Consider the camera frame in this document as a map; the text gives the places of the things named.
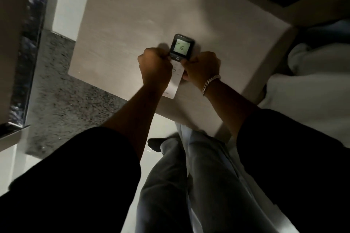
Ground person's left hand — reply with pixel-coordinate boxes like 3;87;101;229
137;47;173;90

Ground person's right hand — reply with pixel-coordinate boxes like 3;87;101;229
180;51;221;91

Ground white air conditioner remote control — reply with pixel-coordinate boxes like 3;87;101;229
163;33;196;99

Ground person's left forearm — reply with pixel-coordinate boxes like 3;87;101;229
102;83;168;162

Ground person's right forearm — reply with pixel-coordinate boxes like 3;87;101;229
203;78;260;143

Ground grey trousers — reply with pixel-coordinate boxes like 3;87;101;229
135;125;274;233

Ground white bed sheet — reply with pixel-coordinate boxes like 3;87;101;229
227;73;350;233

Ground white pillow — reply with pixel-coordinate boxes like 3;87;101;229
287;42;350;78

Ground dark framed glass door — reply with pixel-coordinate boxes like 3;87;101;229
0;0;52;139

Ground black shirt sleeve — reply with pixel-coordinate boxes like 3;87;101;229
0;126;142;233
236;108;350;233

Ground silver chain bracelet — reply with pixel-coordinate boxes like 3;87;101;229
202;75;221;97

